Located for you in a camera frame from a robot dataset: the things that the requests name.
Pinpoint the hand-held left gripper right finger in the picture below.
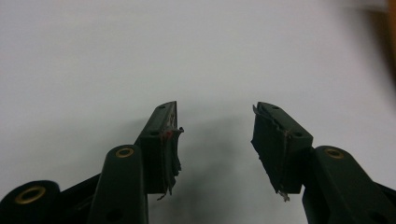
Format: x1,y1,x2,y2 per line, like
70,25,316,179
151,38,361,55
250,101,315,203

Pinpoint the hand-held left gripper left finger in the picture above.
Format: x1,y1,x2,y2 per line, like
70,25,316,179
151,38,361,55
134,100,185,201

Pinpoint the white table sheet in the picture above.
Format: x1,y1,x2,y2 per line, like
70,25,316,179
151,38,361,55
0,0,396,224

